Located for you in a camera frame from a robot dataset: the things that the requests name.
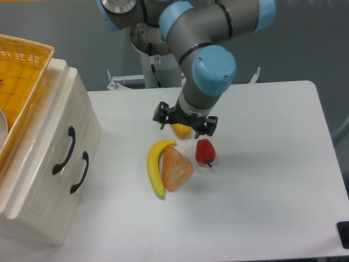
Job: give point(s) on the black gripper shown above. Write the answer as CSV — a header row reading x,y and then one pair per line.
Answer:
x,y
164,114

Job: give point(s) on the white drawer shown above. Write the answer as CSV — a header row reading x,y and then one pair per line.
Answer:
x,y
48,141
54,202

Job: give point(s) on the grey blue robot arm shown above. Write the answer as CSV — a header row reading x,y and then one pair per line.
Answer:
x,y
211,69

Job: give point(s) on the white drawer cabinet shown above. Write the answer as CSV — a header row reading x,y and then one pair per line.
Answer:
x,y
49,88

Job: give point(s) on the yellow bell pepper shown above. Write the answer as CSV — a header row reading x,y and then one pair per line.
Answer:
x,y
181,131

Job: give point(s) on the red bell pepper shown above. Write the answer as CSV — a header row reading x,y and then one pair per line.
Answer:
x,y
205,152

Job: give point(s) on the orange bread piece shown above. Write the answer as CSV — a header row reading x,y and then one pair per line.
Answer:
x,y
176,169

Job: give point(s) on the yellow banana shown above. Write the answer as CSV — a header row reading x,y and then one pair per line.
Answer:
x,y
153,157

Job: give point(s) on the yellow woven basket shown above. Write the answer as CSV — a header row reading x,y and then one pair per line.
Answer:
x,y
23,64

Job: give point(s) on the white plate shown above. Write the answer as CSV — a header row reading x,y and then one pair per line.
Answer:
x,y
3,129

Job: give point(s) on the black corner device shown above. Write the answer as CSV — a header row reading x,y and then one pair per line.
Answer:
x,y
343,230

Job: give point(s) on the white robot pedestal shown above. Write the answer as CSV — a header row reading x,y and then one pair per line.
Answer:
x,y
162,55

